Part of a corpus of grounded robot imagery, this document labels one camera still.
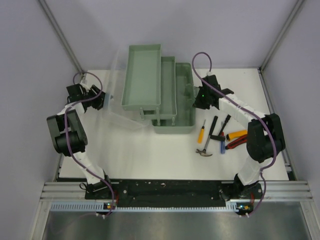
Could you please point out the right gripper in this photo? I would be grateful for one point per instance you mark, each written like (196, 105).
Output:
(198, 103)

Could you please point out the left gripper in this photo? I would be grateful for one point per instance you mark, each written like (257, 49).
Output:
(100, 101)

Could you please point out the orange handled screwdriver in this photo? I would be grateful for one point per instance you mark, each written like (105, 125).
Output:
(201, 133)

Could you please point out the small black mallet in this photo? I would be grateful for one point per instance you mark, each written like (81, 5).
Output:
(219, 137)

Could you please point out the orange black utility knife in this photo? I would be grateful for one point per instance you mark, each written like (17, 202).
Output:
(235, 135)

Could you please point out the translucent green tool box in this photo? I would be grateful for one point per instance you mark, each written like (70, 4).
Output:
(144, 87)

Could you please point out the claw hammer black handle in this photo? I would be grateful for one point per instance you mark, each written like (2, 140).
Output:
(203, 152)

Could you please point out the red handled pliers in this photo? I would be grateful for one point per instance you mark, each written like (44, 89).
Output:
(239, 141)

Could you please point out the blue handled screwdriver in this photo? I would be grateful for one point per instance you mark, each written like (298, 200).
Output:
(222, 147)

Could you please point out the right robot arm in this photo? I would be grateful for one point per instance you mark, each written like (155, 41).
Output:
(265, 138)

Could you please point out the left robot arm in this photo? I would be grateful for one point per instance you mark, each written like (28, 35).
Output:
(69, 137)

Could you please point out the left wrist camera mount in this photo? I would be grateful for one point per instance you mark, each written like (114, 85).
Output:
(83, 82)

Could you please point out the aluminium frame rail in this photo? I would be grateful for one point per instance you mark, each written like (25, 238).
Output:
(276, 191)

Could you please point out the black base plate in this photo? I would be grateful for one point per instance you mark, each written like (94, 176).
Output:
(170, 200)

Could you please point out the grey slotted cable duct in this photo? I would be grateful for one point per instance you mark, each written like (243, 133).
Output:
(86, 206)

